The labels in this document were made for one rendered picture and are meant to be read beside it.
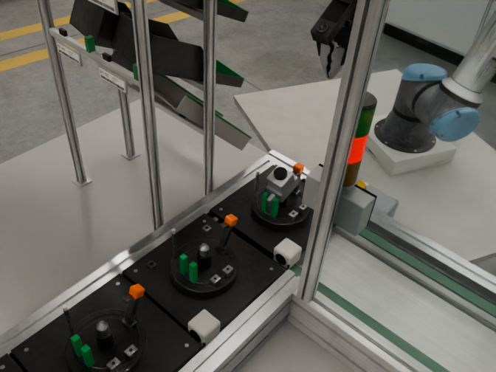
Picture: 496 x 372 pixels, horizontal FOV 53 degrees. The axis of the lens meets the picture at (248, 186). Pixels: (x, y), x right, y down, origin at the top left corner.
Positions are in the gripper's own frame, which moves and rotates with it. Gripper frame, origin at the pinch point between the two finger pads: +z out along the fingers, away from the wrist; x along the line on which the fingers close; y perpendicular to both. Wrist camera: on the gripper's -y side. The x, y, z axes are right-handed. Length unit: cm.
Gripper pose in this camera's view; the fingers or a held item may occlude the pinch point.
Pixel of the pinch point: (328, 74)
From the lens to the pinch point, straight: 119.6
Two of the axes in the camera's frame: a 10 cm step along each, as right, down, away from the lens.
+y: 6.6, -4.7, 5.9
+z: -0.6, 7.5, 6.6
